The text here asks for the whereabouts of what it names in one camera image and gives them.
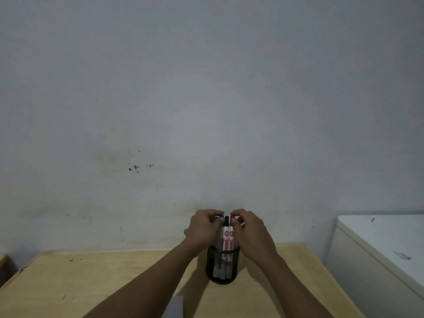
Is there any person's right hand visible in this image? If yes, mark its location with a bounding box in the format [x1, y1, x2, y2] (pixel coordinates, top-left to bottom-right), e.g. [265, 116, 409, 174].
[230, 208, 280, 266]

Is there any person's left hand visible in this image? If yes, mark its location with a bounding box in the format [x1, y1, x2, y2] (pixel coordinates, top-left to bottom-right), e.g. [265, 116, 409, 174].
[183, 209, 226, 254]

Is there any blue marker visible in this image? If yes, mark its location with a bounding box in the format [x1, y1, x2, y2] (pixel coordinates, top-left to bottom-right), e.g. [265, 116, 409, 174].
[212, 213, 225, 277]

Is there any red marker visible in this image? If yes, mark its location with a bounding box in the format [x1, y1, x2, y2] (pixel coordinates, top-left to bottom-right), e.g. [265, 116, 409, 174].
[227, 215, 236, 279]

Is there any black marker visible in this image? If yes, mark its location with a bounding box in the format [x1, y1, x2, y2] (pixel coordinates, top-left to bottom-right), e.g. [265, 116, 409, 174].
[221, 215, 230, 280]

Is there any black mesh pen holder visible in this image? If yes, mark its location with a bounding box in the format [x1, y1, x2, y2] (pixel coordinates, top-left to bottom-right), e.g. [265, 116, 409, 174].
[205, 245, 241, 286]

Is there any white paper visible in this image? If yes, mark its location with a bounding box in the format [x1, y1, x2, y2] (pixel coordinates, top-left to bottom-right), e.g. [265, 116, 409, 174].
[161, 295, 184, 318]

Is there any person's right forearm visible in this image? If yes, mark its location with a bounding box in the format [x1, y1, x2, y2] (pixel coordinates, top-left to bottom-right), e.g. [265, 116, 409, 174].
[261, 254, 336, 318]

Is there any person's left forearm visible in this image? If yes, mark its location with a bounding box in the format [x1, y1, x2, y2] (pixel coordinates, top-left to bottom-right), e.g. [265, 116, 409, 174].
[83, 242, 200, 318]

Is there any white cabinet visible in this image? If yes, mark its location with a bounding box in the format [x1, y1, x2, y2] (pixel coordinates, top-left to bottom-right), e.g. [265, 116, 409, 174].
[324, 214, 424, 318]

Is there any wooden side table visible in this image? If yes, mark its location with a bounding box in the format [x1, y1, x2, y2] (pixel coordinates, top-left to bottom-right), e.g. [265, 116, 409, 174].
[0, 254, 19, 288]

